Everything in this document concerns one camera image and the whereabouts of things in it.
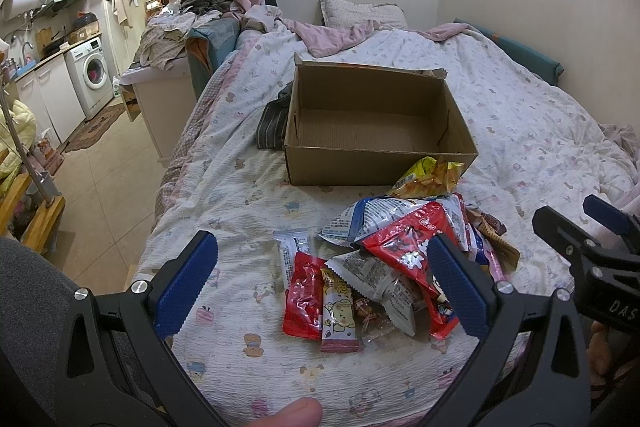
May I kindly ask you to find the pink snack pouch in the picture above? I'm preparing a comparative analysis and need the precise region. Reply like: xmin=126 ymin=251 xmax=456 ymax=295
xmin=474 ymin=231 xmax=506 ymax=282

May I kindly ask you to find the brown chocolate bar wrapper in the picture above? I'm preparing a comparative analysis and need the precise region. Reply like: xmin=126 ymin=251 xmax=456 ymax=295
xmin=466 ymin=207 xmax=521 ymax=274

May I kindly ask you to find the large red snack bag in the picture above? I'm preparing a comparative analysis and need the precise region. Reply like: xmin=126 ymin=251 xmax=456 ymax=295
xmin=359 ymin=200 xmax=459 ymax=340

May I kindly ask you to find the clear small snack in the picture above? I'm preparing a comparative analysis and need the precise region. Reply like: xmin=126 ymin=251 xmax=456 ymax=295
xmin=354 ymin=297 xmax=396 ymax=346

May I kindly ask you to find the white red-edged snack bag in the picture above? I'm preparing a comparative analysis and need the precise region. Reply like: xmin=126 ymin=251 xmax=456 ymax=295
xmin=326 ymin=251 xmax=424 ymax=337

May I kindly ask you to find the red sauce packet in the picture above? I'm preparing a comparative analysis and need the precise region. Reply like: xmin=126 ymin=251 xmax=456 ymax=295
xmin=282 ymin=251 xmax=324 ymax=340

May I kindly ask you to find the white snack bar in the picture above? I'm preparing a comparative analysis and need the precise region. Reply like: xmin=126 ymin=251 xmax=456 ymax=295
xmin=273 ymin=230 xmax=310 ymax=291

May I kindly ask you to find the cartoon bear candy packet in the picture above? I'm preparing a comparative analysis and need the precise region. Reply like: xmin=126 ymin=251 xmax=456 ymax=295
xmin=321 ymin=268 xmax=359 ymax=353

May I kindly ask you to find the yellow chip bag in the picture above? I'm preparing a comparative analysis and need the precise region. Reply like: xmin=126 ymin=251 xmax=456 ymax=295
xmin=387 ymin=156 xmax=464 ymax=198

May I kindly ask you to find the blue white snack bag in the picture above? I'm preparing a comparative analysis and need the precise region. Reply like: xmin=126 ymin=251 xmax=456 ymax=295
xmin=319 ymin=194 xmax=471 ymax=251

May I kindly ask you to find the person's right hand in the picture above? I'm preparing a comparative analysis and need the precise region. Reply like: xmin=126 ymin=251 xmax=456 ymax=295
xmin=587 ymin=321 xmax=639 ymax=400

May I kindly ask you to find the person's left hand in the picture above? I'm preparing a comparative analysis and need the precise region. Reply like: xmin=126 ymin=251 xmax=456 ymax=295
xmin=246 ymin=398 xmax=323 ymax=427

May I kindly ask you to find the white patterned bed quilt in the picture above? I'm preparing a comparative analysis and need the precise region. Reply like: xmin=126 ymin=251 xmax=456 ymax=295
xmin=133 ymin=22 xmax=640 ymax=427

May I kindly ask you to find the wooden drying rack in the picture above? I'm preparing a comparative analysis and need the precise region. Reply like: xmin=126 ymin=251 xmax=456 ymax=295
xmin=1 ymin=88 xmax=66 ymax=255

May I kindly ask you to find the brown door mat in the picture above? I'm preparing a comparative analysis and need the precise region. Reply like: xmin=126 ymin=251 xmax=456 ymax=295
xmin=63 ymin=103 xmax=125 ymax=153

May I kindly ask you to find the dark striped cloth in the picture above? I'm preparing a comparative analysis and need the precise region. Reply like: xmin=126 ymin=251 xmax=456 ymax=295
xmin=255 ymin=82 xmax=293 ymax=150

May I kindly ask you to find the brown cardboard box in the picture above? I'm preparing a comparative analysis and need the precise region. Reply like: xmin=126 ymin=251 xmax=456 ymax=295
xmin=283 ymin=57 xmax=478 ymax=186

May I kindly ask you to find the white kitchen cabinet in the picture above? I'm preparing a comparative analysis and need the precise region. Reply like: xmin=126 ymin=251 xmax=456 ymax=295
xmin=16 ymin=55 xmax=85 ymax=148

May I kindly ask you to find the yellow cloth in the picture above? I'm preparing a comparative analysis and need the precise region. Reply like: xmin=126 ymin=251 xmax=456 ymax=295
xmin=0 ymin=98 xmax=38 ymax=188

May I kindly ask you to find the white washing machine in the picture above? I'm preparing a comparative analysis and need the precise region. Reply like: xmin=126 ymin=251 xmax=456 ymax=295
xmin=64 ymin=36 xmax=113 ymax=120

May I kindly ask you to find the teal orange bedding bundle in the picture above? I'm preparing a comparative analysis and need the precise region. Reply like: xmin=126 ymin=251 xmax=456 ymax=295
xmin=186 ymin=17 xmax=240 ymax=100

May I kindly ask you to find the pile of clothes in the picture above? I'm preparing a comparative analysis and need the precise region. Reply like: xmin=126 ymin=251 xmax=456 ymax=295
xmin=134 ymin=0 xmax=235 ymax=70

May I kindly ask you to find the pink blanket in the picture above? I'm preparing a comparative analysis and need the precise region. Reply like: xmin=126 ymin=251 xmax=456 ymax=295
xmin=241 ymin=4 xmax=471 ymax=59

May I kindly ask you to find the beige pillow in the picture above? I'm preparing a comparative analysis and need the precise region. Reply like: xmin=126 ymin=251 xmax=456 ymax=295
xmin=319 ymin=0 xmax=408 ymax=29

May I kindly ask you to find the teal cushion by wall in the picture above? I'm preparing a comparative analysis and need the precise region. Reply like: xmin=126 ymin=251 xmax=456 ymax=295
xmin=454 ymin=18 xmax=564 ymax=87

